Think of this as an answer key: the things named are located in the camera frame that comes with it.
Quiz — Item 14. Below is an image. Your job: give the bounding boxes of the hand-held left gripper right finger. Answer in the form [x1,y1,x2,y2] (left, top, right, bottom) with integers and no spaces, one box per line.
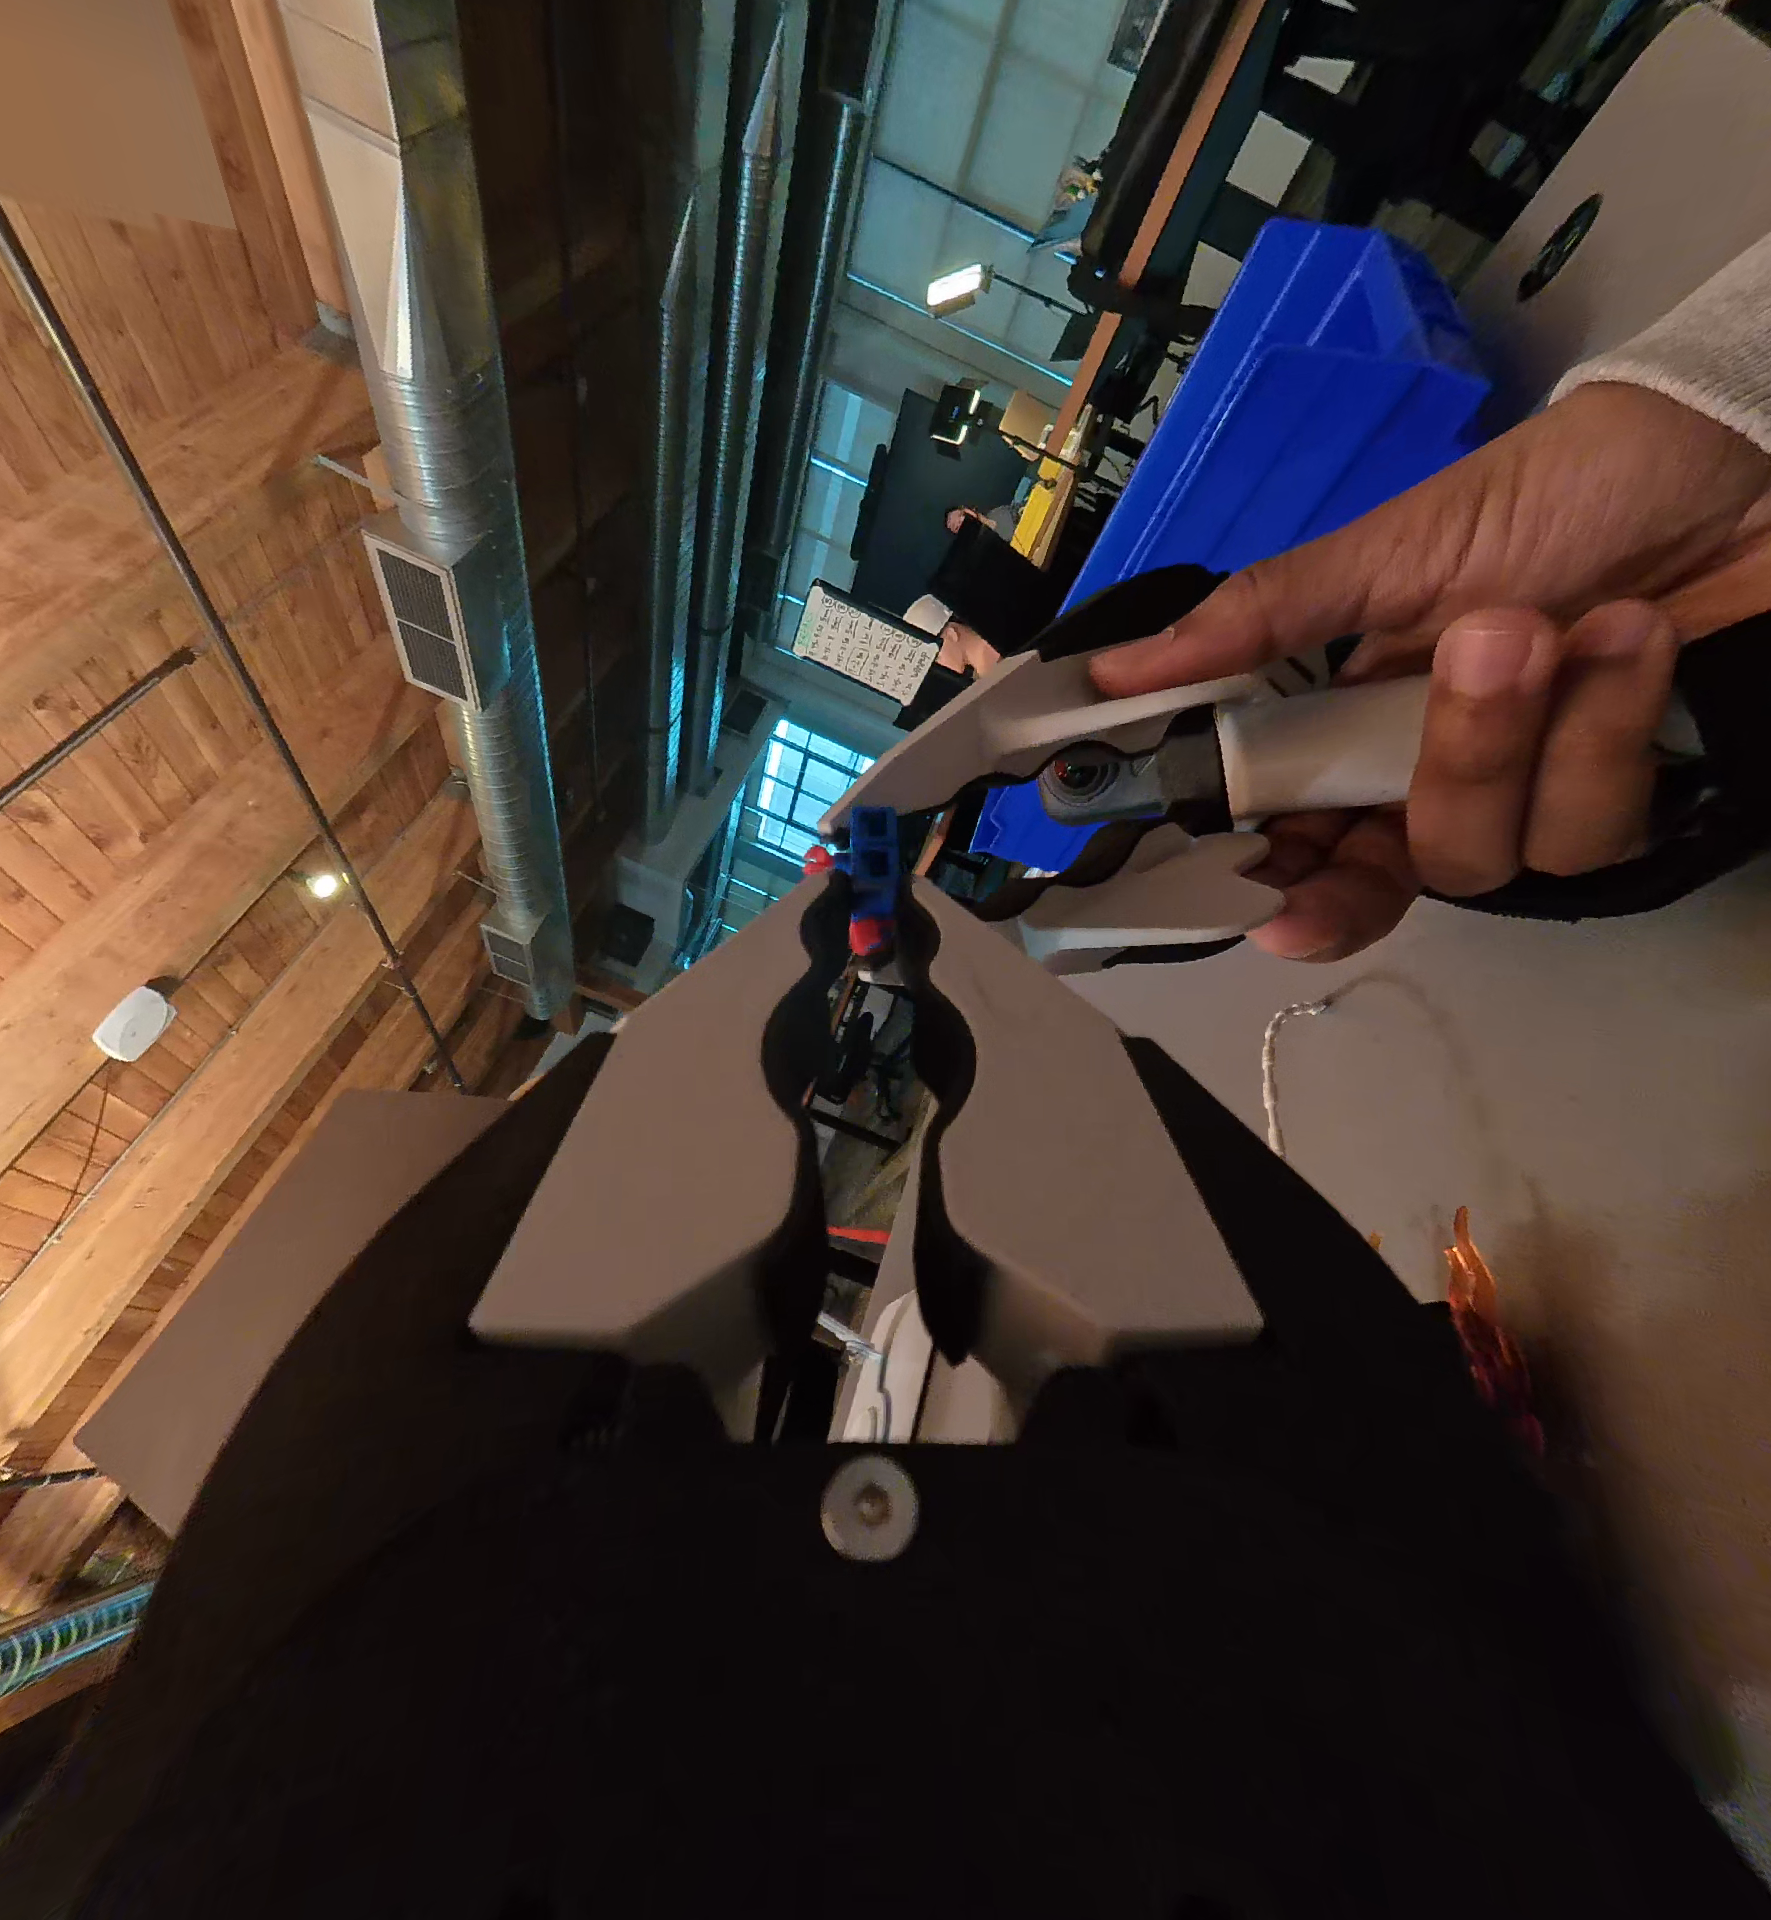
[898,885,1264,1409]

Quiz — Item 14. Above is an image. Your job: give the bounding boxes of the white ceiling access point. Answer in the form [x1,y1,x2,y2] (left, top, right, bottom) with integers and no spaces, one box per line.
[89,979,182,1067]

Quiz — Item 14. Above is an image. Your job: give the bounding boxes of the black monitor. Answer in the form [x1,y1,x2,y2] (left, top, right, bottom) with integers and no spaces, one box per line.
[852,388,1045,605]

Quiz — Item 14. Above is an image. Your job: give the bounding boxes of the blue plastic bin white tag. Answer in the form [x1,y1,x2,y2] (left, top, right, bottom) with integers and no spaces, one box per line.
[971,343,1498,875]

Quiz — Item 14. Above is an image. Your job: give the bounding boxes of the person's right forearm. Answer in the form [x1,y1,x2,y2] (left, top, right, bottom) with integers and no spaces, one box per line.
[1548,177,1771,543]

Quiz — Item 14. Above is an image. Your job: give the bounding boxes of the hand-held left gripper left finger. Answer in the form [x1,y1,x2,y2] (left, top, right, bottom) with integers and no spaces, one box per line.
[464,878,837,1444]

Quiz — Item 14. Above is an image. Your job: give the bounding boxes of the wooden desk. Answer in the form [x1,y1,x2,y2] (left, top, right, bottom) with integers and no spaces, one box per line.
[1067,0,1277,436]

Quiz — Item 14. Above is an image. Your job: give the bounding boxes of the lego motorcycle model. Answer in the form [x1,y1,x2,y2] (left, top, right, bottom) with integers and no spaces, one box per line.
[1256,972,1551,1465]

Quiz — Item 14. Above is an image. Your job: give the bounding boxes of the white grid board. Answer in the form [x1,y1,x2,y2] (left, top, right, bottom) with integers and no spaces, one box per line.
[791,579,942,708]

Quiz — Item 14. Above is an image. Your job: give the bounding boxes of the silver ventilation duct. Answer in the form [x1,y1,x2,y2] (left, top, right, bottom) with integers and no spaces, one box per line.
[0,1579,154,1730]

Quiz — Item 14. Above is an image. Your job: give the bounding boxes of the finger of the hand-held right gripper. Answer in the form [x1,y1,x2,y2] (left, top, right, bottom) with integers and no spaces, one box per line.
[960,823,1295,979]
[817,649,1282,845]

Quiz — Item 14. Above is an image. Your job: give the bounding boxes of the blue red lego minifigure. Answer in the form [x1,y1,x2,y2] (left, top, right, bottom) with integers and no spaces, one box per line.
[803,801,911,960]

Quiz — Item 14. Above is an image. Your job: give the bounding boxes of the person's right hand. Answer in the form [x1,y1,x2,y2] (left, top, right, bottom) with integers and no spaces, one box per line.
[1088,382,1771,960]

